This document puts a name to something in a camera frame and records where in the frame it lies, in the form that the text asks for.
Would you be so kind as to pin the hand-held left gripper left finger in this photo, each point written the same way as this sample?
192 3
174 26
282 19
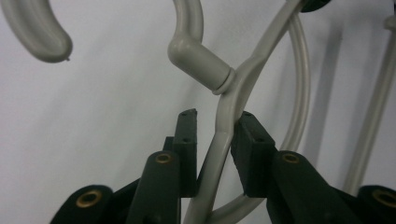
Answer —
162 186

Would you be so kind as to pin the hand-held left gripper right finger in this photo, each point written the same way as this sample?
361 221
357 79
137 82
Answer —
258 168

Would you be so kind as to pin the grey plastic hanger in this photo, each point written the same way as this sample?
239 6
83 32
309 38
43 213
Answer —
303 77
199 62

